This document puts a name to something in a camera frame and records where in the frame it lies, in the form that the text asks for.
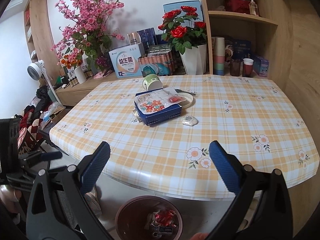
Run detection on small white round packet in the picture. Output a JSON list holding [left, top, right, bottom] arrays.
[[182, 115, 199, 127]]

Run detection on crushed red soda can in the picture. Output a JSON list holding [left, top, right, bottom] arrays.
[[154, 210, 176, 227]]

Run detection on blue cardboard box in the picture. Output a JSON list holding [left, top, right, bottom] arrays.
[[134, 89, 184, 126]]

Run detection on blue snack bag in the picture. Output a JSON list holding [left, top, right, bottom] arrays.
[[150, 223, 178, 239]]

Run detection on black plastic fork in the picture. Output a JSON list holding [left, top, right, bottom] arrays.
[[175, 88, 196, 96]]

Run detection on white floral plastic tray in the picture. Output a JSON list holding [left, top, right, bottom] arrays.
[[134, 87, 185, 115]]

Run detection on green paper noodle cup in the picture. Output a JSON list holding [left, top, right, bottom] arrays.
[[142, 74, 163, 91]]

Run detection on dark red trash bin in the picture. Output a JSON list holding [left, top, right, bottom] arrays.
[[115, 196, 183, 239]]

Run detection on person's left hand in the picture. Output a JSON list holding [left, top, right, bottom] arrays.
[[1, 185, 22, 213]]

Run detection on orange plaid tablecloth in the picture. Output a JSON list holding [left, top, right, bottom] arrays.
[[49, 75, 319, 200]]

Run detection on low wooden cabinet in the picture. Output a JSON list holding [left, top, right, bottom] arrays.
[[56, 72, 117, 107]]

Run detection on red cup white rim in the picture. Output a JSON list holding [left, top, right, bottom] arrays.
[[242, 59, 254, 77]]

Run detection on white desk fan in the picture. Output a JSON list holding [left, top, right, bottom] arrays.
[[27, 60, 62, 105]]

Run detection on dark brown cup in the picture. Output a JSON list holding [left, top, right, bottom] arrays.
[[229, 59, 241, 76]]

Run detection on small purple blue box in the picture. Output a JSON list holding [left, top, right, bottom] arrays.
[[253, 55, 269, 77]]

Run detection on stack of pastel cups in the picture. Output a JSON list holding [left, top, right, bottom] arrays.
[[213, 37, 225, 75]]

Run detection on white angular flower vase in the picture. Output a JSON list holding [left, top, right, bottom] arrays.
[[180, 44, 207, 75]]

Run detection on small white vase orange flowers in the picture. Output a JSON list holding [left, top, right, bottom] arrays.
[[60, 54, 87, 87]]

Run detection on white blue probiotic box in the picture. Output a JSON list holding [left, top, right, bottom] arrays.
[[108, 43, 145, 79]]

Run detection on pink teal gift box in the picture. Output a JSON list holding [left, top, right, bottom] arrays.
[[138, 53, 174, 77]]

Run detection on red rose bouquet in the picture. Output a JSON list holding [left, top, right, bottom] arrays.
[[158, 5, 207, 54]]

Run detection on dark blue starry box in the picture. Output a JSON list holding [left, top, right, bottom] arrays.
[[137, 28, 157, 52]]

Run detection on wooden shelf unit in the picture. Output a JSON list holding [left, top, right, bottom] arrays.
[[200, 0, 293, 90]]

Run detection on small glass bottle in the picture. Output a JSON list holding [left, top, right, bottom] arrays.
[[249, 0, 259, 16]]

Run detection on red basket on shelf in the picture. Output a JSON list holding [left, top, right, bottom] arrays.
[[223, 0, 250, 14]]

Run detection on pink cherry blossom bouquet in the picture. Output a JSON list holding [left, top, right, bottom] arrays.
[[52, 0, 124, 70]]

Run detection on light blue flat box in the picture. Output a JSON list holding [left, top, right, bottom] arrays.
[[163, 0, 203, 18]]

